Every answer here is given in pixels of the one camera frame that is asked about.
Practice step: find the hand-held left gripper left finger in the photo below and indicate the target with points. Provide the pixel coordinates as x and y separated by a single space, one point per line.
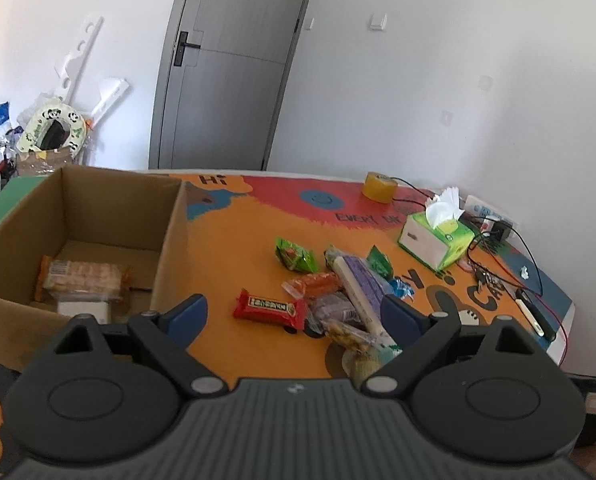
187 316

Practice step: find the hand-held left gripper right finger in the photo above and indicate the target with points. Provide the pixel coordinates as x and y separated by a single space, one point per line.
400 317

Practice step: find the dark green snack packet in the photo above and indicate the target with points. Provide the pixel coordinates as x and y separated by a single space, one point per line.
379 261

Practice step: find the brown cardboard box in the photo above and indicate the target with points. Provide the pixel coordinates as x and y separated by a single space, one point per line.
173 240

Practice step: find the orange snack packet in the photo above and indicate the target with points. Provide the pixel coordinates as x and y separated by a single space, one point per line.
315 284

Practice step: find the blue and green snack packet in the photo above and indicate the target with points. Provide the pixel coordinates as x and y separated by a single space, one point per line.
402 288

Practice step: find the long purple snack packet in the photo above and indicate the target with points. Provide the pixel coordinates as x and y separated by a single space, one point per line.
360 285

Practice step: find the beige snack packet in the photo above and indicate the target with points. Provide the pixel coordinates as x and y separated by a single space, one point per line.
363 366

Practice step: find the small purple snack packet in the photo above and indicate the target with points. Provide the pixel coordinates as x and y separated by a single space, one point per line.
334 310

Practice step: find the green and white tissue box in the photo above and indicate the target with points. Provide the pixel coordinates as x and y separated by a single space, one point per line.
428 242

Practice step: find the red snack bar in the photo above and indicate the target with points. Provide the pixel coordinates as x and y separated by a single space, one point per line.
269 307

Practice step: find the bunch of keys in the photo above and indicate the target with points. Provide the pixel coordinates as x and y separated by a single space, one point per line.
484 277

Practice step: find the small white box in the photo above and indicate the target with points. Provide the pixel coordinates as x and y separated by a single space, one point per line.
83 309

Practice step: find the orange biscuit packet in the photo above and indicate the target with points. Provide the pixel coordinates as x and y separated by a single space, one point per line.
82 276

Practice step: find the bright green snack packet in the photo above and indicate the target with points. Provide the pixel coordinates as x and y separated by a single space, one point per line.
296 255

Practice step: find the white pen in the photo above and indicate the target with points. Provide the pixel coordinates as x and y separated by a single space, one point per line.
530 316

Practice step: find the black power adapter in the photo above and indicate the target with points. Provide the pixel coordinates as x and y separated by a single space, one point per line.
500 232

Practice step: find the small crumpled white paper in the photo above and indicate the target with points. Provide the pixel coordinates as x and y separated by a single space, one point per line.
524 272

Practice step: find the yellow tape roll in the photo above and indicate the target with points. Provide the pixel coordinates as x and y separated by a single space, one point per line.
379 187

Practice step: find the white power strip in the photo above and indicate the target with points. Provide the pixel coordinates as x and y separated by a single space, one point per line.
483 207

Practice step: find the black pen-shaped device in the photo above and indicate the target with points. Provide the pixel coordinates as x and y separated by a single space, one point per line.
543 317

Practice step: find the small brown carton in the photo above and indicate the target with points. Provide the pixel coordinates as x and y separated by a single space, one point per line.
45 162

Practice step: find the grey door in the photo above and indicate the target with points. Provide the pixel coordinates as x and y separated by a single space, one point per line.
227 90

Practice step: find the white foam piece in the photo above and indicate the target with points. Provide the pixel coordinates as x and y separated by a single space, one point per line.
108 95

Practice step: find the panda print toilet seat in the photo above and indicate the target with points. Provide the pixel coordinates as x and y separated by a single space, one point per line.
35 130

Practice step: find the white foam board with holes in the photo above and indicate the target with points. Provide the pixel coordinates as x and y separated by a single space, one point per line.
77 60

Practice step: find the white wall plate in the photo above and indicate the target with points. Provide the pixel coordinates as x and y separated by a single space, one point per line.
446 118
485 83

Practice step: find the white light switch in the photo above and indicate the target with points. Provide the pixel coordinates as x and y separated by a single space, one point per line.
378 21

